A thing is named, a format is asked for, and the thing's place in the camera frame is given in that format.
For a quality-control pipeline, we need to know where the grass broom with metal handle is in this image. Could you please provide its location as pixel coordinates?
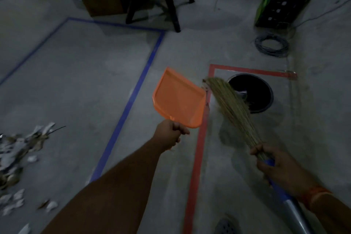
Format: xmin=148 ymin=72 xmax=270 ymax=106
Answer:
xmin=202 ymin=77 xmax=316 ymax=234

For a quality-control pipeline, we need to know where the green and black crate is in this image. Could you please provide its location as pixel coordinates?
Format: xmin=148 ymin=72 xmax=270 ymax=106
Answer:
xmin=254 ymin=0 xmax=314 ymax=30

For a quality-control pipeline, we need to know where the black bucket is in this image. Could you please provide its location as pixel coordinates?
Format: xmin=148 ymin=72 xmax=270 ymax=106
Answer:
xmin=226 ymin=73 xmax=275 ymax=114

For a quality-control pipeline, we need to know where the black plastic table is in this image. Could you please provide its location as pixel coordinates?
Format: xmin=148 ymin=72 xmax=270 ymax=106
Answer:
xmin=125 ymin=0 xmax=196 ymax=33

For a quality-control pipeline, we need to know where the pile of paper scraps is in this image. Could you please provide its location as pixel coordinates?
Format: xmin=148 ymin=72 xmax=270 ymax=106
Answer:
xmin=0 ymin=122 xmax=67 ymax=234

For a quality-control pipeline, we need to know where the orange plastic dustpan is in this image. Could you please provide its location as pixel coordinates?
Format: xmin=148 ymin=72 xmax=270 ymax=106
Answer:
xmin=152 ymin=67 xmax=207 ymax=129

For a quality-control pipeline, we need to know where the person's right forearm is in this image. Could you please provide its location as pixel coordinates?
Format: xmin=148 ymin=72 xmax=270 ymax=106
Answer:
xmin=304 ymin=187 xmax=351 ymax=234

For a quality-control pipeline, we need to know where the grey cable coil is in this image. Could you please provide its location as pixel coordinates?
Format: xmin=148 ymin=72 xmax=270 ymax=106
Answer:
xmin=254 ymin=32 xmax=290 ymax=58

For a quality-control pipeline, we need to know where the person's left hand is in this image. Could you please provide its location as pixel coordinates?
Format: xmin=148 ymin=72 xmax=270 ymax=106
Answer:
xmin=151 ymin=119 xmax=190 ymax=151

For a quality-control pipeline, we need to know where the orange wrist band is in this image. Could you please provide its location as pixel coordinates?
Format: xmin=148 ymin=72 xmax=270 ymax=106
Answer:
xmin=300 ymin=185 xmax=334 ymax=211

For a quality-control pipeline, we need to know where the person's left forearm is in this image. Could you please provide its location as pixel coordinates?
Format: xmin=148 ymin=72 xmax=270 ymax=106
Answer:
xmin=41 ymin=140 xmax=168 ymax=234

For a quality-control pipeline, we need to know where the person's right hand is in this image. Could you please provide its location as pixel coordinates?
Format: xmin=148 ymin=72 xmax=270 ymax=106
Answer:
xmin=250 ymin=143 xmax=318 ymax=199

